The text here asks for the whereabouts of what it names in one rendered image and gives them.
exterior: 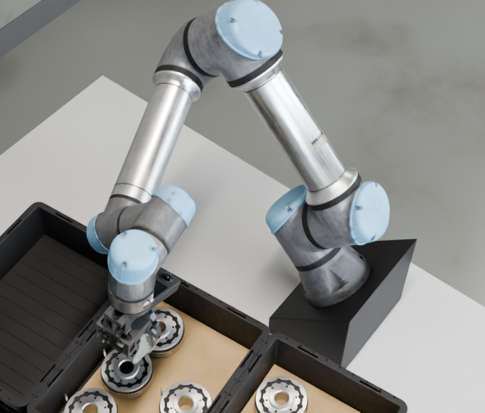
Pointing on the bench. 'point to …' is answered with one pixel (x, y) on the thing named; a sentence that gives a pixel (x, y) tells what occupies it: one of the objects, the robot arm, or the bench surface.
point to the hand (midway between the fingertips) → (135, 339)
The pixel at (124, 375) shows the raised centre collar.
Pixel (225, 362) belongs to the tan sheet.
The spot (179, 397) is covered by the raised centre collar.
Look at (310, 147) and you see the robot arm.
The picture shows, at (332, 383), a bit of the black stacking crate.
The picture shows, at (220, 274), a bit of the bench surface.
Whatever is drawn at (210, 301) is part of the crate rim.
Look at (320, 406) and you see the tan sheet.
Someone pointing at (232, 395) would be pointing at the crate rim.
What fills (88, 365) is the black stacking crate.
